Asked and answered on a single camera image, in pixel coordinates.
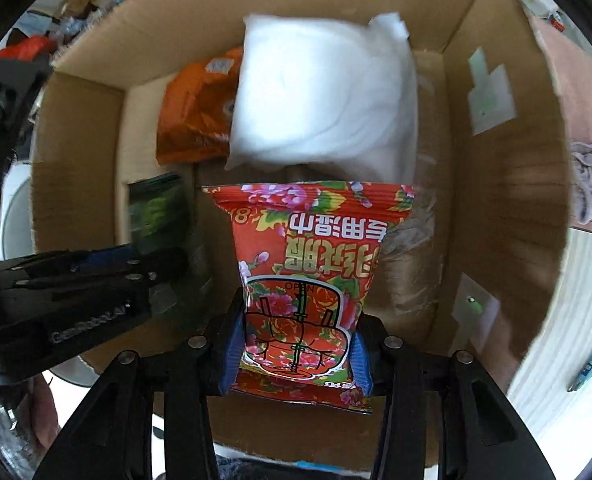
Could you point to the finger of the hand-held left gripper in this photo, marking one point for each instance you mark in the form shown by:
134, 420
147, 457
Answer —
90, 267

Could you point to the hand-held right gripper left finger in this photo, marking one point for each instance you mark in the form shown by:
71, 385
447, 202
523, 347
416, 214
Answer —
233, 345

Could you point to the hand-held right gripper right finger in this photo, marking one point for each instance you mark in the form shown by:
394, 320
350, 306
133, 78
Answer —
360, 360

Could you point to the red floral wet wipes pack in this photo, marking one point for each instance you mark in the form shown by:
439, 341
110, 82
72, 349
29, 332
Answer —
301, 280

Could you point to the cardboard box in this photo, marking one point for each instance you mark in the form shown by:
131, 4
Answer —
486, 200

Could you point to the white soft tissue pack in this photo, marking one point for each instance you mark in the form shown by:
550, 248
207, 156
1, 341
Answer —
326, 95

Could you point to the dark green packet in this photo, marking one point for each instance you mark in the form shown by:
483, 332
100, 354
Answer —
163, 225

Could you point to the clear plastic bag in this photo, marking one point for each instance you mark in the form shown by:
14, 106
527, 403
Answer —
416, 260

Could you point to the orange snack packet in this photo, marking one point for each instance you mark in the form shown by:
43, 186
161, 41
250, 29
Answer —
195, 110

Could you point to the orange cloth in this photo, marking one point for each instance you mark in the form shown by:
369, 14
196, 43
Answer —
23, 50

